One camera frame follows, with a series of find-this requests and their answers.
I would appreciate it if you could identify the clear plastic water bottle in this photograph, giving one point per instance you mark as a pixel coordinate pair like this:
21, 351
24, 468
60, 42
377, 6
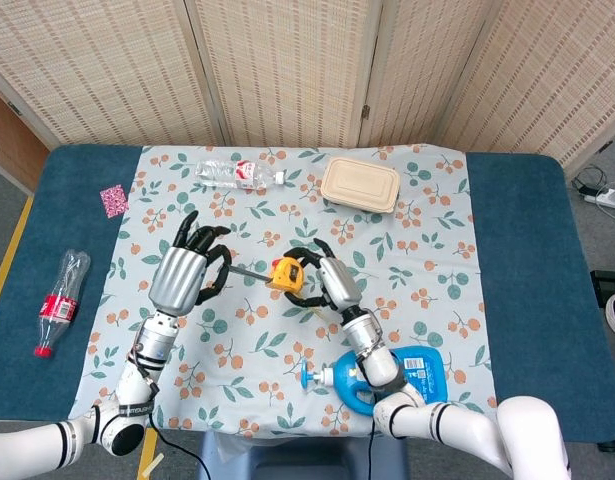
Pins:
217, 172

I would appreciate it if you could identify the floral fruit print tablecloth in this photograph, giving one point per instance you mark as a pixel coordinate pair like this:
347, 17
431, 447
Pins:
237, 350

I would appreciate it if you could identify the empty red label cola bottle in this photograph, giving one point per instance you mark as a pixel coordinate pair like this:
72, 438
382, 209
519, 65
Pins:
62, 305

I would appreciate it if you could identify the beige lidded food container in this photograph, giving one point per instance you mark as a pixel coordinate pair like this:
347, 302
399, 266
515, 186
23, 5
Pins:
359, 182

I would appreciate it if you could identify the brown wooden panel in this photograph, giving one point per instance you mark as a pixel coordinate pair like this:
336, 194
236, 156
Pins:
12, 145

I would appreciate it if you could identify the pink patterned card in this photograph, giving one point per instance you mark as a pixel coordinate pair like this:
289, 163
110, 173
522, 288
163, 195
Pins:
114, 201

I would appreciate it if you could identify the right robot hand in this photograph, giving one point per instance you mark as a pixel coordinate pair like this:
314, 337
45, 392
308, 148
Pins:
339, 282

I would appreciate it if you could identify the teal table cover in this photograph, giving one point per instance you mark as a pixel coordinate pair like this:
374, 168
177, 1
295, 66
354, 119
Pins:
527, 250

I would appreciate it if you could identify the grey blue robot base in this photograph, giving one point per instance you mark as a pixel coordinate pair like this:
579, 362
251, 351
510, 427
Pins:
297, 460

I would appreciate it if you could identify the blue detergent pump bottle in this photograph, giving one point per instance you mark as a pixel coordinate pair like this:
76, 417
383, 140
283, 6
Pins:
422, 370

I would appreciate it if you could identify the white power strip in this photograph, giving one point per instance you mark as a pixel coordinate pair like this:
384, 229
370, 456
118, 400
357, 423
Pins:
612, 198

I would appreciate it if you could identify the yellow tape measure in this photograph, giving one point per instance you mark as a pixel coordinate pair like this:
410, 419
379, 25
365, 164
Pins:
287, 275

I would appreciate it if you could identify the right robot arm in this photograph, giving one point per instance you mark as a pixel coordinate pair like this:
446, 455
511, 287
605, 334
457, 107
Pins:
462, 430

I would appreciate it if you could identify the woven folding screen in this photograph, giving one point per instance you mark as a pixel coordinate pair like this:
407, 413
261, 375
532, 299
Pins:
287, 75

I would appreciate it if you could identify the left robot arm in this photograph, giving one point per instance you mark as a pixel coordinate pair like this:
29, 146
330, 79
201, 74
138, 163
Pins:
137, 385

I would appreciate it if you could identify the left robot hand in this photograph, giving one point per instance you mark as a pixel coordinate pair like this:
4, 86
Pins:
179, 277

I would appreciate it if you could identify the black box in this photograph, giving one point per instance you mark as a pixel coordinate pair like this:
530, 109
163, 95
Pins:
607, 285

